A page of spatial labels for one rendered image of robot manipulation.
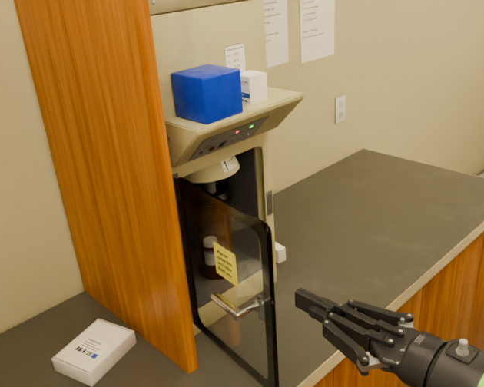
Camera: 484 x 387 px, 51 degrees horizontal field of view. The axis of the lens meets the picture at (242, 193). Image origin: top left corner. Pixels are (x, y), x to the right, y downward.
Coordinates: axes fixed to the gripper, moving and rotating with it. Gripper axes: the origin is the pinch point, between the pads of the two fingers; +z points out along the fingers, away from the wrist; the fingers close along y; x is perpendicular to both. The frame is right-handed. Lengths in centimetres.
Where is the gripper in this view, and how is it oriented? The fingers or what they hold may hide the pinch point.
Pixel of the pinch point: (314, 305)
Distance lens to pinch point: 82.4
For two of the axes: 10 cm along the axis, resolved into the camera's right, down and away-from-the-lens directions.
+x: 0.8, 9.0, 4.3
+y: -7.1, 3.5, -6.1
